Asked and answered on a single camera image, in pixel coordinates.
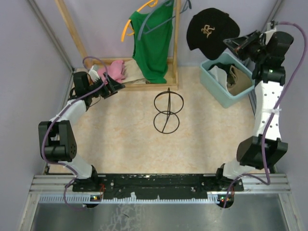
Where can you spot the beige folded cloth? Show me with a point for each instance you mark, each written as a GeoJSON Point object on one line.
{"type": "Point", "coordinates": [132, 73]}

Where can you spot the light blue plastic bin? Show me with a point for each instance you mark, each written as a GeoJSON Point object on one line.
{"type": "Point", "coordinates": [220, 94]}

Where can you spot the khaki cap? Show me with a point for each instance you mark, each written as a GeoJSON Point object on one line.
{"type": "Point", "coordinates": [237, 81]}

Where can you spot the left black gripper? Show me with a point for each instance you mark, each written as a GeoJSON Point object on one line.
{"type": "Point", "coordinates": [111, 87]}

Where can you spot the yellow clothes hanger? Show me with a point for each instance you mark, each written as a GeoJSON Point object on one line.
{"type": "Point", "coordinates": [150, 3]}

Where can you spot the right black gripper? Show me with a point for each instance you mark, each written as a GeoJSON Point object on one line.
{"type": "Point", "coordinates": [238, 44]}

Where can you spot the black wire hat stand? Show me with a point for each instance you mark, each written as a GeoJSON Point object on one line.
{"type": "Point", "coordinates": [168, 113]}

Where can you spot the black cap in bin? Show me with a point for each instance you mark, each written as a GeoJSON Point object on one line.
{"type": "Point", "coordinates": [225, 67]}

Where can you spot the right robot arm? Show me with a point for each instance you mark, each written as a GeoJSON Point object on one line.
{"type": "Point", "coordinates": [265, 147]}

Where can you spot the wooden clothes rack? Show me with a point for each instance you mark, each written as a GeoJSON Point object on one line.
{"type": "Point", "coordinates": [172, 73]}

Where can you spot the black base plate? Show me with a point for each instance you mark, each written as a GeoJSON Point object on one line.
{"type": "Point", "coordinates": [153, 186]}

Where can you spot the pink folded cloth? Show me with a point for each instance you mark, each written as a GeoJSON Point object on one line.
{"type": "Point", "coordinates": [115, 71]}

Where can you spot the white cap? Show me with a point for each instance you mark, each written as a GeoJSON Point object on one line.
{"type": "Point", "coordinates": [219, 75]}

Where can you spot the black cap gold logo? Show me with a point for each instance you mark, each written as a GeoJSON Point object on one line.
{"type": "Point", "coordinates": [207, 31]}

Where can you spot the aluminium rail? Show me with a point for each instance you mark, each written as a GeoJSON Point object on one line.
{"type": "Point", "coordinates": [53, 188]}

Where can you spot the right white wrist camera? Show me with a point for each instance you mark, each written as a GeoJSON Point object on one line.
{"type": "Point", "coordinates": [271, 26]}

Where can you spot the grey-blue clothes hanger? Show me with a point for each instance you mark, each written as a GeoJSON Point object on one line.
{"type": "Point", "coordinates": [157, 18]}

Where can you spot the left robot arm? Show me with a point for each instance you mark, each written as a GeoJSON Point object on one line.
{"type": "Point", "coordinates": [58, 145]}

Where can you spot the green tank top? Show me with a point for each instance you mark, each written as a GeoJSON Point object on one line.
{"type": "Point", "coordinates": [151, 51]}

